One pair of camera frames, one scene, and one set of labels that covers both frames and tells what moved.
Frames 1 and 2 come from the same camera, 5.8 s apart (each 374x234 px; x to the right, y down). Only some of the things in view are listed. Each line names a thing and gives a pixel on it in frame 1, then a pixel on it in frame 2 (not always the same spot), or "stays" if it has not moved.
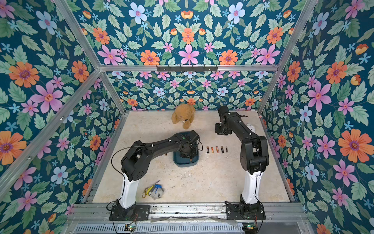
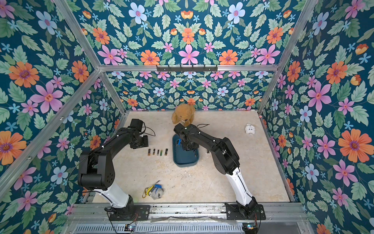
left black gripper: (195, 150) → (146, 144)
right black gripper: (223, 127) → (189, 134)
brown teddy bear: (184, 113) stays
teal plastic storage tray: (180, 161) stays
